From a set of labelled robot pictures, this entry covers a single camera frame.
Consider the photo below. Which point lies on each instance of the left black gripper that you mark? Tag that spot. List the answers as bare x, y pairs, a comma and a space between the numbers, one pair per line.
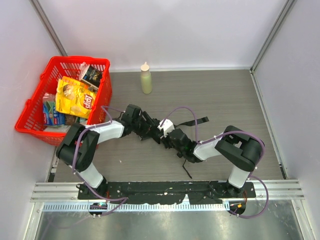
145, 122

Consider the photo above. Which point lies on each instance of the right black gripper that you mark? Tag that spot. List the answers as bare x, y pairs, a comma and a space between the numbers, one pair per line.
167, 139

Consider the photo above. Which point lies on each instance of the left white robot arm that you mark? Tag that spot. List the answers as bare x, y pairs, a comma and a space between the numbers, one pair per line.
78, 147

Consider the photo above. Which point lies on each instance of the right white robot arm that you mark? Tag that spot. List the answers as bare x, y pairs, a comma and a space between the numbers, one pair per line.
241, 148

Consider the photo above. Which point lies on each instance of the pale green squeeze bottle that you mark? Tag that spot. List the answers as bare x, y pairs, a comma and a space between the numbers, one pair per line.
146, 78

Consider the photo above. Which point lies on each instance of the black and white snack box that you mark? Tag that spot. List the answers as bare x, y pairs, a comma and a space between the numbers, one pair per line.
90, 76

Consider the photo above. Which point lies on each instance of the yellow Lays chip bag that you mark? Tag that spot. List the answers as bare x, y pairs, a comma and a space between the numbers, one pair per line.
74, 98

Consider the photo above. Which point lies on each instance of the white plastic bag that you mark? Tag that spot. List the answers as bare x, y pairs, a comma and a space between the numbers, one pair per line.
63, 128

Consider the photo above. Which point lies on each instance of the blue snack package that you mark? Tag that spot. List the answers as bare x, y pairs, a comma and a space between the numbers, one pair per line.
51, 116

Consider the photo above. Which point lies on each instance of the red plastic shopping basket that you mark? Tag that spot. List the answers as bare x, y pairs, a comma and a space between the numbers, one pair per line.
31, 120

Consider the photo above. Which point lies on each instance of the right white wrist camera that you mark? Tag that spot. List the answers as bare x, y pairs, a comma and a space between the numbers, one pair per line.
166, 126

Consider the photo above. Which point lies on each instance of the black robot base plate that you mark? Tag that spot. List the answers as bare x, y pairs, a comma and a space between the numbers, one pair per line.
173, 192

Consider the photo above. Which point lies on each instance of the white slotted cable duct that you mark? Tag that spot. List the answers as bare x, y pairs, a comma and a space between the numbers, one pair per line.
93, 207

